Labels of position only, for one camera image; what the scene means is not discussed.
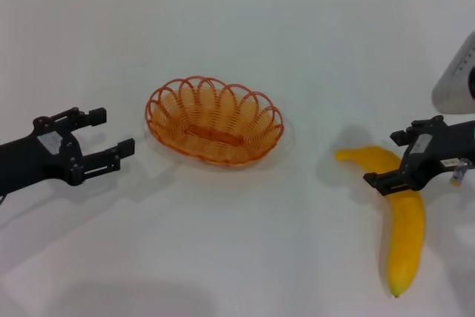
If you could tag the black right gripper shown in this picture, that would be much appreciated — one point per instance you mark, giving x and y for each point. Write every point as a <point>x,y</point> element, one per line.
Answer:
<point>445,146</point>

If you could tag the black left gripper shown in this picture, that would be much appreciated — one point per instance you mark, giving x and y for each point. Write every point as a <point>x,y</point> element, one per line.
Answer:
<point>29,161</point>

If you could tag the yellow banana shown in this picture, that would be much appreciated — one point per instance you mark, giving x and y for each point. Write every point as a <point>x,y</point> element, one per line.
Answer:
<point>404,239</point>

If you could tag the white and black camera box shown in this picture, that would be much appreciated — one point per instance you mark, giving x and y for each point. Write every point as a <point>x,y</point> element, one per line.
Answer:
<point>454,83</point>

